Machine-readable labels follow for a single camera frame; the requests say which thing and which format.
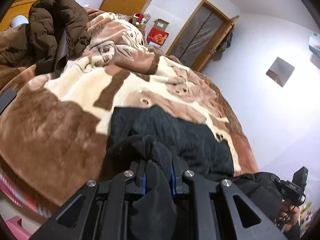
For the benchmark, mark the brown and cream plush blanket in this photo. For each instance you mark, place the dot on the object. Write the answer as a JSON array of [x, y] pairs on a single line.
[[54, 133]]

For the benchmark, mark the dark brown puffer jacket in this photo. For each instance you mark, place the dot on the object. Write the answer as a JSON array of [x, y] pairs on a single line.
[[56, 31]]

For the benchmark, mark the red gift box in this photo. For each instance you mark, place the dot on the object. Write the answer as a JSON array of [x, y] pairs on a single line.
[[157, 36]]

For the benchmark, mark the person's right hand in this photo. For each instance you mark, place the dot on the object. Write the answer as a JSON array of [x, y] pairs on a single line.
[[288, 216]]

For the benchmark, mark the wooden framed door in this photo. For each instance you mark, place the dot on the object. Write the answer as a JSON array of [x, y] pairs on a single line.
[[199, 38]]

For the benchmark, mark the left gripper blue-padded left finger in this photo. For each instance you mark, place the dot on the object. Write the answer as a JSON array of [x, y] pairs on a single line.
[[138, 185]]

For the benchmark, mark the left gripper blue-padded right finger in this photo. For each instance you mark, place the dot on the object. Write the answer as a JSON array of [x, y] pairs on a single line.
[[179, 166]]

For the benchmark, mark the grey square wall patch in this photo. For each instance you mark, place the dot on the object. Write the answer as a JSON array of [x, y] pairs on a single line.
[[280, 71]]

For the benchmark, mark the pink plastic stool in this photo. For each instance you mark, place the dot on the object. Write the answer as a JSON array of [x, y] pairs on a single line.
[[15, 226]]

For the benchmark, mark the cardboard box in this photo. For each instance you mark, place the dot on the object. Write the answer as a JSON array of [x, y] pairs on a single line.
[[160, 24]]

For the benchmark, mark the black puffer jacket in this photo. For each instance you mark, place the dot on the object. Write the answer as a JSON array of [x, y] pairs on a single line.
[[217, 206]]

